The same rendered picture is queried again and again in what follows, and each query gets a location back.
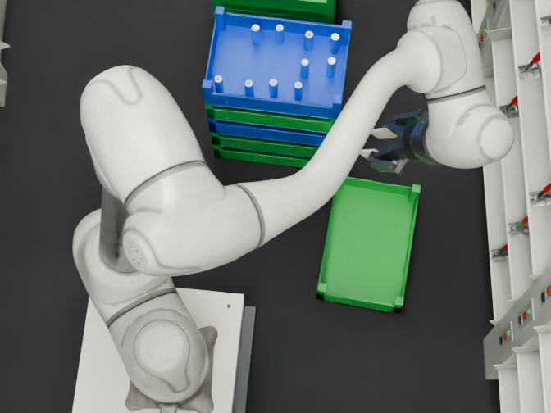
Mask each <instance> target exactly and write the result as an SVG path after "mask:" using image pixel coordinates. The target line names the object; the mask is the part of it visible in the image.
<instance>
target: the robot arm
mask: <svg viewBox="0 0 551 413"><path fill-rule="evenodd" d="M407 28H408V32H407V33H406V34H405V35H404V36H403V37H402V38H401V39H400V40H399V42H398V45H397V48H396V49H395V50H394V51H392V52H390V53H389V54H387V55H386V56H384V57H382V58H381V59H380V60H379V61H378V62H377V63H375V64H374V65H373V66H372V67H371V69H370V70H369V71H368V72H367V73H366V74H365V75H364V77H363V78H362V80H361V81H360V83H359V84H358V86H357V87H356V89H355V90H354V92H353V94H352V96H351V97H350V99H349V100H348V102H347V103H346V105H345V107H344V109H343V110H342V111H341V113H340V114H339V117H338V118H337V120H336V121H335V123H334V124H333V126H332V128H331V129H330V131H329V133H328V134H327V135H326V137H325V139H324V141H323V142H322V144H321V146H320V147H319V148H318V150H317V151H316V153H315V155H314V156H313V158H312V159H311V160H310V161H309V162H308V163H307V164H306V165H305V166H304V167H303V168H302V169H301V170H300V171H299V172H297V173H296V174H294V175H291V176H289V177H285V178H282V179H271V180H265V181H258V182H250V183H239V184H232V185H228V186H224V187H223V185H222V184H221V182H220V181H219V180H218V179H217V178H216V176H215V175H214V174H213V173H212V172H211V170H210V169H209V167H208V165H207V163H206V162H205V160H204V157H203V155H202V152H201V149H200V147H199V144H198V141H197V139H196V137H195V135H194V132H193V131H192V129H191V128H190V126H189V123H188V121H187V120H186V119H185V117H184V115H183V113H182V111H181V110H180V108H179V107H178V105H177V104H176V102H175V100H174V98H173V97H172V96H171V94H170V93H169V91H168V90H167V89H166V88H165V87H164V86H163V85H162V84H161V83H160V82H159V81H158V80H157V79H156V78H154V77H153V76H152V75H150V74H149V73H148V72H147V71H145V70H143V69H142V68H138V67H134V66H116V67H113V68H111V69H109V70H105V71H104V72H102V73H101V74H99V75H97V76H95V77H94V78H93V79H92V80H91V81H90V82H89V83H88V84H87V85H86V87H85V89H84V92H83V93H82V96H81V99H80V119H81V124H82V127H83V129H84V132H85V139H86V143H87V145H88V148H89V152H90V155H91V158H92V161H93V166H94V169H95V172H96V176H97V177H98V180H99V182H100V184H101V185H102V208H101V209H98V210H96V211H93V212H92V213H90V214H88V215H87V216H86V217H85V218H84V219H82V221H81V222H80V223H79V224H78V226H77V227H76V229H75V232H74V237H73V243H72V250H73V257H74V261H75V265H76V267H77V270H78V271H79V274H80V278H81V279H82V281H83V283H84V286H85V288H86V290H87V292H88V294H89V296H90V298H91V300H92V302H93V304H94V305H95V307H96V309H97V311H98V313H99V315H100V316H101V317H102V319H103V321H104V322H105V324H106V326H107V328H108V330H109V332H110V335H111V336H112V340H113V342H114V343H115V346H116V350H117V351H118V353H119V356H120V358H121V361H122V362H123V364H124V366H125V370H126V372H127V374H128V376H129V377H130V389H129V392H128V395H127V397H126V399H125V406H126V408H127V409H128V410H130V411H139V410H142V409H160V413H176V412H177V410H182V411H197V412H199V413H211V412H212V411H213V408H214V404H213V400H212V368H213V354H214V346H215V343H216V340H217V336H218V332H217V330H216V328H214V327H212V326H207V327H204V328H200V329H198V327H197V325H196V323H195V322H194V319H193V318H192V316H191V315H190V314H189V311H188V309H187V308H186V306H185V304H184V303H183V301H182V300H181V298H180V295H179V294H178V293H177V291H176V288H175V285H174V283H173V281H172V278H171V276H180V275H190V274H194V273H198V272H202V271H205V270H210V269H213V268H216V267H218V266H222V265H224V264H227V263H229V262H232V261H234V260H236V259H238V258H239V257H241V256H243V255H244V254H246V253H248V252H251V251H252V250H254V249H256V248H258V247H260V246H262V245H263V244H265V243H267V242H268V241H269V240H271V239H272V238H274V237H275V236H276V235H278V234H280V233H282V232H283V231H285V230H287V229H288V228H290V227H291V226H293V225H295V224H297V223H298V222H299V221H301V220H303V219H305V218H307V217H308V216H310V215H311V214H312V213H314V212H315V211H317V210H318V209H319V208H321V207H322V206H323V205H324V204H326V203H327V202H328V201H329V200H330V199H331V198H332V196H333V195H334V194H335V193H336V191H337V190H338V189H339V187H340V186H341V184H342V183H343V182H344V181H345V179H346V178H347V176H348V174H349V172H350V170H351V169H352V167H353V165H354V163H355V161H356V160H357V157H358V156H359V154H360V155H362V156H363V157H365V158H366V159H367V160H368V161H371V166H372V167H373V168H375V169H377V170H378V171H379V172H394V173H397V174H398V175H402V174H403V172H404V170H403V166H404V165H405V163H409V162H411V161H424V162H425V163H426V164H429V165H446V166H450V167H453V168H460V169H471V168H477V167H481V166H485V165H487V164H489V163H492V162H495V161H498V160H501V159H502V158H504V157H505V156H507V154H508V153H509V152H510V150H511V149H512V145H513V143H514V139H515V132H514V128H513V125H512V122H511V121H510V120H509V119H508V118H507V117H506V116H505V115H504V114H503V113H502V112H501V111H500V110H499V109H498V108H496V107H495V106H494V104H493V103H492V101H491V99H490V96H489V94H488V92H487V89H486V86H485V78H484V67H483V62H482V57H481V54H480V47H479V44H478V41H477V38H476V33H475V30H474V28H473V25H472V23H471V20H470V18H469V16H468V14H467V12H466V11H465V9H464V8H463V6H462V5H461V4H460V2H458V1H456V0H420V1H418V2H417V3H416V5H415V6H414V7H413V8H412V10H411V11H410V14H409V17H408V22H407ZM404 85H407V86H408V87H409V88H410V89H411V90H413V91H415V92H418V93H425V95H426V101H427V106H428V112H429V113H428V112H427V111H425V110H423V109H422V108H420V109H418V110H417V111H414V112H409V113H403V114H399V115H396V116H394V122H393V123H390V124H389V125H384V126H383V127H382V128H379V129H373V128H374V126H375V124H376V122H377V121H378V119H379V117H380V114H381V112H382V111H383V110H384V108H385V105H386V103H387V102H388V101H389V99H390V97H391V96H392V94H393V93H394V92H395V91H396V90H397V89H398V88H400V87H402V86H404ZM407 125H408V127H405V126H407ZM370 134H372V135H373V136H375V137H376V138H378V139H386V138H397V136H398V135H399V136H400V135H401V136H402V138H401V140H400V141H399V142H397V143H394V144H393V146H392V147H388V148H386V149H384V150H381V151H378V150H376V149H365V150H362V148H363V146H364V145H365V143H366V141H367V139H368V137H369V135H370ZM399 158H400V160H399V161H395V160H396V159H399Z"/></svg>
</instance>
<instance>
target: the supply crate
mask: <svg viewBox="0 0 551 413"><path fill-rule="evenodd" d="M215 17H216V19H215V24H214V30H213V34H212V43H211V48H210V53H209V58H208V63H207V72H206V76H205V79H204V80H203V85H202V89H203V98H204V103H208V104H215V105H222V106H229V107H242V108H249V109H257V110H264V111H277V112H284V113H291V114H298V115H305V116H319V117H325V118H333V119H337V118H338V117H339V114H340V112H341V106H342V99H343V92H344V80H345V73H346V66H347V60H348V46H349V40H350V33H351V26H352V21H348V20H343V24H342V25H332V24H324V23H317V22H310V21H302V20H288V19H281V18H274V17H266V16H252V15H245V14H238V13H230V12H225V8H224V7H218V6H216V10H215ZM278 24H281V25H283V26H284V43H283V44H281V45H279V44H277V43H276V26H277V25H278ZM252 25H259V27H260V40H261V42H260V43H259V44H258V45H255V44H253V41H252ZM307 31H312V32H313V48H312V50H311V51H310V52H308V51H306V50H305V33H306V32H307ZM334 33H336V34H338V35H339V49H338V52H337V53H336V54H333V53H331V52H330V40H331V35H332V34H334ZM330 57H333V58H335V60H336V64H335V75H334V76H333V77H328V76H327V74H326V71H327V61H328V59H329V58H330ZM303 58H307V59H308V60H309V73H308V77H307V78H306V79H304V78H302V77H301V75H300V70H301V60H302V59H303ZM217 75H220V76H221V77H222V79H223V85H224V93H216V87H215V82H214V78H215V76H217ZM248 79H250V80H252V82H253V92H254V97H250V96H246V95H245V85H244V83H245V81H246V80H248ZM271 79H276V80H277V82H278V96H277V98H271V97H270V90H269V81H270V80H271ZM297 81H300V82H302V84H303V98H302V100H301V101H296V100H295V99H294V83H295V82H297Z"/></svg>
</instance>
